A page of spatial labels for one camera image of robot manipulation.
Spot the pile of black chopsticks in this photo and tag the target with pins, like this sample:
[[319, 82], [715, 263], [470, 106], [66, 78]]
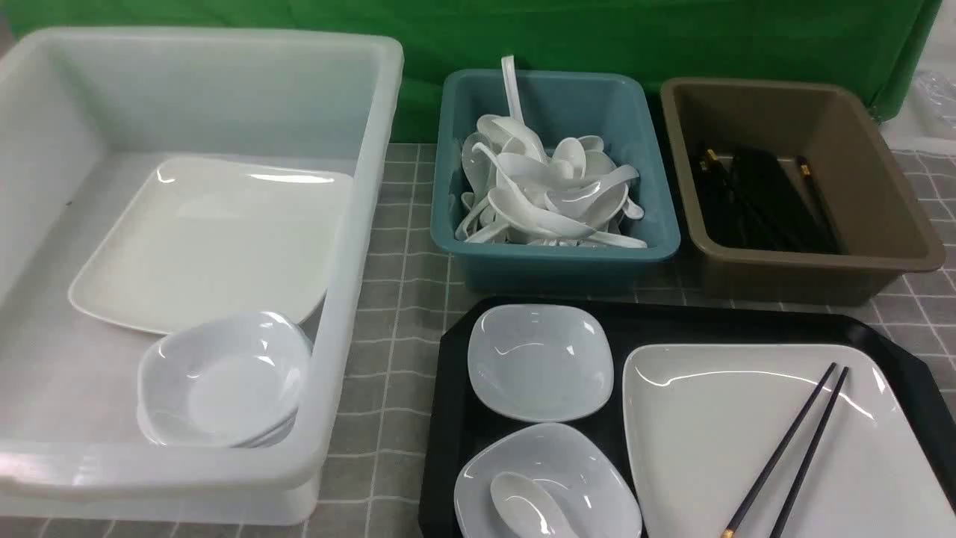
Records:
[[751, 203]]

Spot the teal plastic spoon bin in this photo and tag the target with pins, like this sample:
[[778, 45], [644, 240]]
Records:
[[555, 105]]

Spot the stacked white bowls in tub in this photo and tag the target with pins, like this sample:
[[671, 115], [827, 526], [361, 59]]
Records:
[[234, 382]]

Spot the grey checkered tablecloth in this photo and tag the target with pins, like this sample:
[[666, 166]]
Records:
[[410, 294]]

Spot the white soup spoon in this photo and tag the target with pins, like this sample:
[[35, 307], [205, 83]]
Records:
[[511, 88], [527, 508]]

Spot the large white square tray plate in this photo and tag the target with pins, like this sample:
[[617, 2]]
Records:
[[701, 421]]

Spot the black plastic serving tray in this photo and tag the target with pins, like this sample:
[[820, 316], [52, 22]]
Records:
[[460, 426]]

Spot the upright white soup spoon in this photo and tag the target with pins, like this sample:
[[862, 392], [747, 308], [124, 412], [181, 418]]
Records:
[[511, 88]]

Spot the green backdrop cloth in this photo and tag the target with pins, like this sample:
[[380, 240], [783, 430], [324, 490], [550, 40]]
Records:
[[870, 48]]

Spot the large white plastic tub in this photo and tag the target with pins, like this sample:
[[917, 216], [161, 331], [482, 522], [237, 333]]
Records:
[[87, 115]]

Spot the white bowl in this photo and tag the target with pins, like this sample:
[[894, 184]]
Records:
[[589, 489], [540, 362]]

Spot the white square plate in tub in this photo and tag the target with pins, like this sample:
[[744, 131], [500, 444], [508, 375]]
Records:
[[205, 238]]

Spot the brown plastic chopstick bin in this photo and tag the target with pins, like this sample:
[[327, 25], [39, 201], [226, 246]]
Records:
[[877, 218]]

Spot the pile of white soup spoons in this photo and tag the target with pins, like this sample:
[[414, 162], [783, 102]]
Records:
[[519, 192]]

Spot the white bowl front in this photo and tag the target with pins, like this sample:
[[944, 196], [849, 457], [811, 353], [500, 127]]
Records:
[[589, 489]]

